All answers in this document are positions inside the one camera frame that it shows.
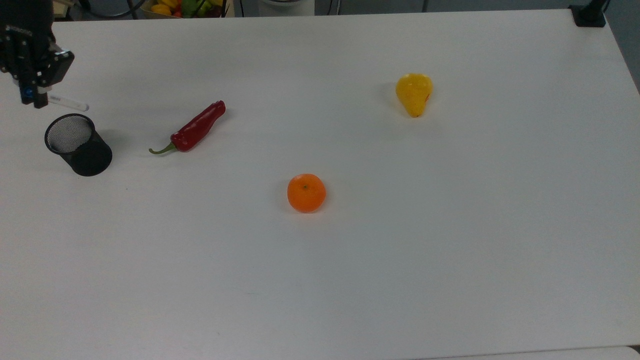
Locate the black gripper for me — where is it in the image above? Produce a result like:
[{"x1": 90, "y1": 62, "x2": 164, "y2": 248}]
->
[{"x1": 0, "y1": 0, "x2": 75, "y2": 109}]

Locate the white marker pen blue cap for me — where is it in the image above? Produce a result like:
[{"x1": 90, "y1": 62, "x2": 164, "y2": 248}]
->
[{"x1": 26, "y1": 88, "x2": 90, "y2": 112}]

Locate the black mesh pen cup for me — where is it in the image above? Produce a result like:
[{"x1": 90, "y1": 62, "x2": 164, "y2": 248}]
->
[{"x1": 44, "y1": 113, "x2": 113, "y2": 177}]

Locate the red chili pepper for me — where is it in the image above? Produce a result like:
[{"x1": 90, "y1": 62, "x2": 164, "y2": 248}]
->
[{"x1": 148, "y1": 100, "x2": 227, "y2": 156}]

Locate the basket of toy vegetables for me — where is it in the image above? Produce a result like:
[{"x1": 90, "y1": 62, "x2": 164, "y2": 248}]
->
[{"x1": 139, "y1": 0, "x2": 235, "y2": 20}]

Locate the orange mandarin fruit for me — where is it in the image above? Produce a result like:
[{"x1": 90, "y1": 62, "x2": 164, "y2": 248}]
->
[{"x1": 287, "y1": 173, "x2": 327, "y2": 214}]

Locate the yellow pear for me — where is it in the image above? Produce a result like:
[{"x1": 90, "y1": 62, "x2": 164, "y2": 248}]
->
[{"x1": 395, "y1": 73, "x2": 434, "y2": 119}]

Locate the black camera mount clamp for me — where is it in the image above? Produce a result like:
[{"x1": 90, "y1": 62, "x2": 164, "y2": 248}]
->
[{"x1": 569, "y1": 0, "x2": 612, "y2": 28}]

